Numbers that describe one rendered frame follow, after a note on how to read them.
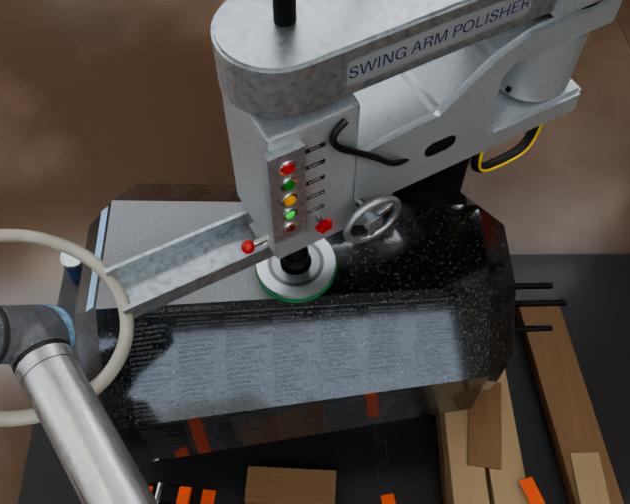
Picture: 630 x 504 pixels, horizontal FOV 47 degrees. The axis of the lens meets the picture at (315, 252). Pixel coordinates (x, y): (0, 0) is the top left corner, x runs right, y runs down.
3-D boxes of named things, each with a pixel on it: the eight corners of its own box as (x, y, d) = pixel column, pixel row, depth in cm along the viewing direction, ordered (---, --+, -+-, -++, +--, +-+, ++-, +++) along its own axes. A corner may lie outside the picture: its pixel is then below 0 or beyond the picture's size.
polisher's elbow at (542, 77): (474, 63, 180) (490, -1, 164) (537, 40, 185) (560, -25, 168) (517, 115, 171) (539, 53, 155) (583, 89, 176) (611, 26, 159)
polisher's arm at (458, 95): (518, 89, 201) (571, -69, 159) (570, 145, 191) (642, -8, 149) (284, 192, 183) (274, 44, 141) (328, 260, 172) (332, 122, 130)
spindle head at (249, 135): (363, 145, 186) (375, 4, 148) (409, 206, 176) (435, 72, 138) (236, 200, 177) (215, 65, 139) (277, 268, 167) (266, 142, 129)
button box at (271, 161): (301, 221, 158) (299, 135, 133) (307, 230, 156) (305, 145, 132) (268, 235, 156) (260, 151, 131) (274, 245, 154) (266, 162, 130)
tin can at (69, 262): (94, 280, 294) (86, 264, 283) (69, 284, 293) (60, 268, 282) (93, 259, 299) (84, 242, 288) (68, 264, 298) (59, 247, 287)
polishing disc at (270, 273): (271, 222, 201) (271, 220, 200) (344, 242, 197) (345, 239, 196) (245, 287, 190) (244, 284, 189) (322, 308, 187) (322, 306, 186)
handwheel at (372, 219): (378, 199, 174) (383, 160, 161) (400, 229, 169) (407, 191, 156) (324, 224, 170) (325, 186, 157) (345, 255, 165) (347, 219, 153)
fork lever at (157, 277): (356, 162, 188) (357, 149, 184) (395, 216, 179) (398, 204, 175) (103, 268, 169) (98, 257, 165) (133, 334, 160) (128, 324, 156)
